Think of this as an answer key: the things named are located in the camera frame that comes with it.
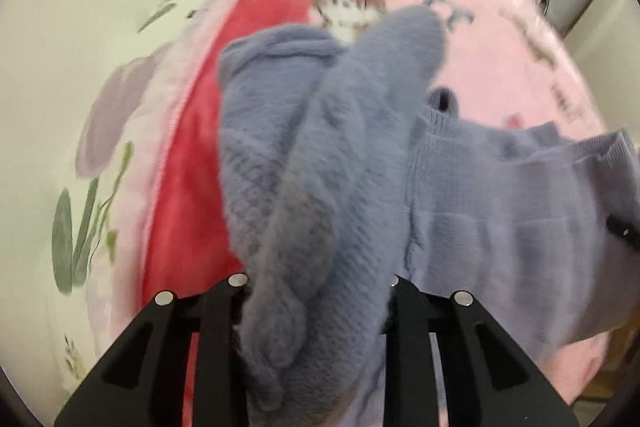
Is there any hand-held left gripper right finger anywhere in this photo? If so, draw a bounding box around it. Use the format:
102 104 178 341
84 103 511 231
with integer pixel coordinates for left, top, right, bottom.
382 274 581 427

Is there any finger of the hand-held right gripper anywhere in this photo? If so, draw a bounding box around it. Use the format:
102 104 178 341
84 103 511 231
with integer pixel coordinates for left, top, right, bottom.
606 216 640 253

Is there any pink printed blanket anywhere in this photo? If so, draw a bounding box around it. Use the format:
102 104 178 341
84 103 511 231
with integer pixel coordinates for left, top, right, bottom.
140 0 618 427

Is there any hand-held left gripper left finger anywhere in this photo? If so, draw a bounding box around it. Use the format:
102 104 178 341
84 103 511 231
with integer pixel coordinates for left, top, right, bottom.
54 273 251 427

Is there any grey-blue knitted sweater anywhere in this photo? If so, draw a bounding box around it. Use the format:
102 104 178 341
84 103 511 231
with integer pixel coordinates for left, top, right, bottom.
217 4 640 427

